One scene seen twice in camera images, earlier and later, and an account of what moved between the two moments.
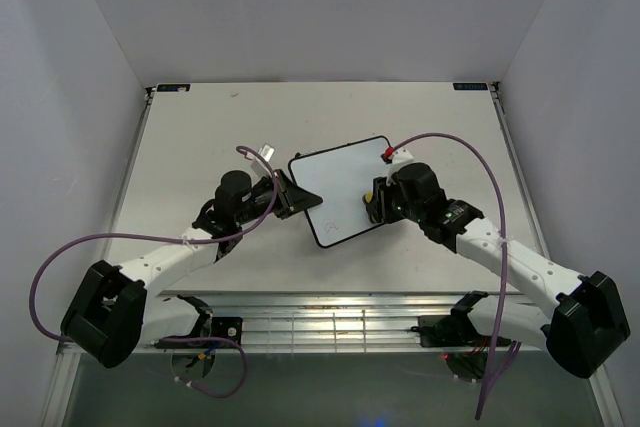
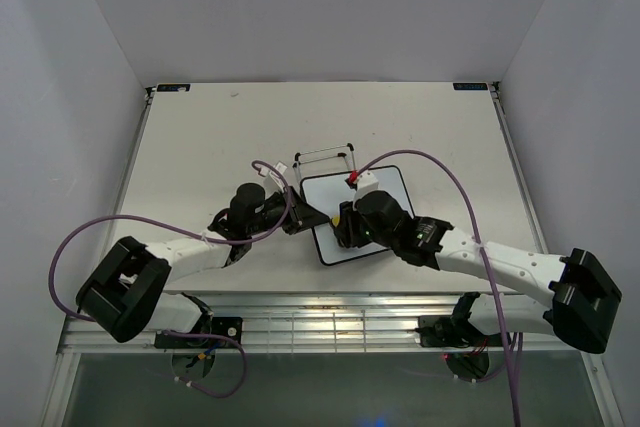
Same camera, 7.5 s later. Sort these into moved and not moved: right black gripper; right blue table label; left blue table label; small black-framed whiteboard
Moved: right black gripper; small black-framed whiteboard
Not moved: right blue table label; left blue table label
